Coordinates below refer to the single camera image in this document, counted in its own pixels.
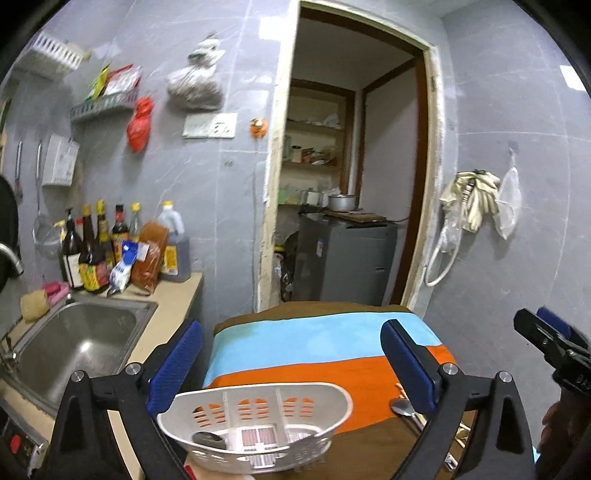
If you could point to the dark spoon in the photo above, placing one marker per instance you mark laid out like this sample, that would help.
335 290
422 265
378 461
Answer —
208 439

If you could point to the white plastic utensil basket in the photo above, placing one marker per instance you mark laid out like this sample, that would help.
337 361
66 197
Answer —
258 429

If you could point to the beige kitchen counter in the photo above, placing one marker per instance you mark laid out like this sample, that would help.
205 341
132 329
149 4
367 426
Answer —
171 304

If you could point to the striped blue orange brown cloth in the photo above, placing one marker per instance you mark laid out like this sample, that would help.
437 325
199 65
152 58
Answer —
300 341

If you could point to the orange wall hook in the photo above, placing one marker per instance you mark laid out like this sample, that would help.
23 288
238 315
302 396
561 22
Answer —
258 128

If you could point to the clear bag of dried goods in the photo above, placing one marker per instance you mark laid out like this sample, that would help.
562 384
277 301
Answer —
194 87

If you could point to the black bottle red cap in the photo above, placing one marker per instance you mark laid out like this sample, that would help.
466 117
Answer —
120 230

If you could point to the black bag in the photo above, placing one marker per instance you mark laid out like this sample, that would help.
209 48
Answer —
286 267

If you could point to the grey cabinet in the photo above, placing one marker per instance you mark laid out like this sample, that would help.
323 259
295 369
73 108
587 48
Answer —
346 258

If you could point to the red chili powder packet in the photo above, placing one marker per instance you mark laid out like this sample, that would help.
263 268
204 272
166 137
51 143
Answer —
150 258

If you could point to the metal faucet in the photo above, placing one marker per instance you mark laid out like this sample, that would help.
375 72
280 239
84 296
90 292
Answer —
11 258

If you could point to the hanging metal strainer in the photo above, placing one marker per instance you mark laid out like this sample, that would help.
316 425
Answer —
46 237

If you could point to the wooden cutting board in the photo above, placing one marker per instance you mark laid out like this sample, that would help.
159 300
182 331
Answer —
355 216

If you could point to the white wall socket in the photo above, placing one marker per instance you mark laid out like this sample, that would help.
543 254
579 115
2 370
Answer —
210 125

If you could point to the yellow green packet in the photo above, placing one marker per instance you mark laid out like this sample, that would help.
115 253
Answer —
98 82

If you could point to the stainless steel sink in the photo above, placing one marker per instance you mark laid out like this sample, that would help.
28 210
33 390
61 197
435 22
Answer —
78 341

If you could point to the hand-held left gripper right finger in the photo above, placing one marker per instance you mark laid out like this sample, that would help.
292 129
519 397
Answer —
406 364

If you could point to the tall dark sauce bottle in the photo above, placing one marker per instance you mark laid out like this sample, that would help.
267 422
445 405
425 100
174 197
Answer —
104 230

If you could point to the pink cloth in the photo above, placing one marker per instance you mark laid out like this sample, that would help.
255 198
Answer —
57 291

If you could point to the blue white packet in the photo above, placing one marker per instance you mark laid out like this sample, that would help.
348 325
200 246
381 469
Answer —
124 270

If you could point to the grey wall shelf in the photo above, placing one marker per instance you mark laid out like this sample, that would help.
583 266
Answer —
104 108

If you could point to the metal pot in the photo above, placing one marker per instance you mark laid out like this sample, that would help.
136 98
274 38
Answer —
341 202

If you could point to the clear bottle yellow cap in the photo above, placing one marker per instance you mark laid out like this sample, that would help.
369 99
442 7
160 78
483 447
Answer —
135 221

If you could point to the brown pump bottle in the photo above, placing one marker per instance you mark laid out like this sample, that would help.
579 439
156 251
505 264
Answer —
70 258

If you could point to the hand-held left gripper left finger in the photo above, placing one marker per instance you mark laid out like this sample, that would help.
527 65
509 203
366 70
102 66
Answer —
178 364

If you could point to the black pan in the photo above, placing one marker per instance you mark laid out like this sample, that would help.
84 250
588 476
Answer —
7 230

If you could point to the red plastic bag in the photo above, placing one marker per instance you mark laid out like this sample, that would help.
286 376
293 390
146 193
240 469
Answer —
139 127

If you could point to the hanging clear plastic bag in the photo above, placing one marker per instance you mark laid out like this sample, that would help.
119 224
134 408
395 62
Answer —
510 203

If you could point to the hanging metal utensil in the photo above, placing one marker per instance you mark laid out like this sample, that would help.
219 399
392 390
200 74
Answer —
18 166

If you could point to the metal spoon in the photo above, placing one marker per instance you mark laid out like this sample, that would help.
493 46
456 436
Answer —
402 408

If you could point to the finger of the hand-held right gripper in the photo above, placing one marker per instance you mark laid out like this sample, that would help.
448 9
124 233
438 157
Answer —
556 321
535 332

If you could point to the green box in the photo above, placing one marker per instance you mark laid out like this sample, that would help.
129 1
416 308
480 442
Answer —
288 194

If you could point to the yellow sponge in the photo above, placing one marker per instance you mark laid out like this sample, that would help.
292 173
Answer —
34 305

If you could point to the large dark oil jug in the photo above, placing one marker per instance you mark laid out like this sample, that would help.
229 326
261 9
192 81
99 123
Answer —
178 256

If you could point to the white wall holder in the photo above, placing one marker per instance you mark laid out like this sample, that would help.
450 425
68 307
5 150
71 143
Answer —
59 161

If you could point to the white wall basket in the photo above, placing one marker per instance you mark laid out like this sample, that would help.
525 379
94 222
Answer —
53 55

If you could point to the red white packet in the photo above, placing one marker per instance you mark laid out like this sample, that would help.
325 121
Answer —
122 79

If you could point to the wooden shelf unit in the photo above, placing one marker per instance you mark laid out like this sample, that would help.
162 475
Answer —
348 138

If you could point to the wooden door frame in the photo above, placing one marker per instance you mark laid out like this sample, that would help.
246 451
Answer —
429 184

